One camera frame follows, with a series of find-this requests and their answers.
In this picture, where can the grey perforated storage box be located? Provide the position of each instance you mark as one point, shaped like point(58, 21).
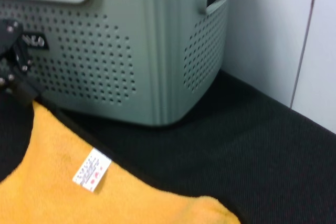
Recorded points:
point(157, 51)

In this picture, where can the yellow grey towel black trim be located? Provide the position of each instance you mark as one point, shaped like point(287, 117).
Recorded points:
point(52, 155)

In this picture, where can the black tablecloth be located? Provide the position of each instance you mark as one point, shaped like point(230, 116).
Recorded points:
point(249, 155)

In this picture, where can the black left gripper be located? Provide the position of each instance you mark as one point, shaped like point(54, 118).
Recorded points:
point(9, 32)

